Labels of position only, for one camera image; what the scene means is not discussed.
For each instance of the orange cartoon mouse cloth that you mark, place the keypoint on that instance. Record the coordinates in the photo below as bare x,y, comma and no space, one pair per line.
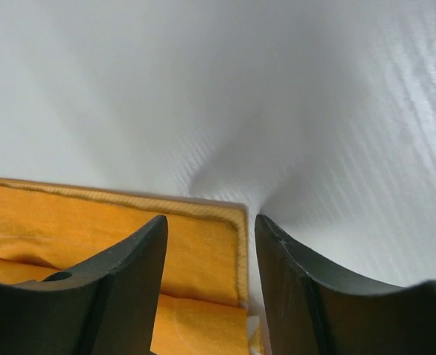
203,305

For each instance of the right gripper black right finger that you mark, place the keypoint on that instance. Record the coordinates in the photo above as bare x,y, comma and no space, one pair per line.
315,306

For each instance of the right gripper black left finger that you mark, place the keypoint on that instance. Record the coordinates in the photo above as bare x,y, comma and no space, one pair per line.
103,305

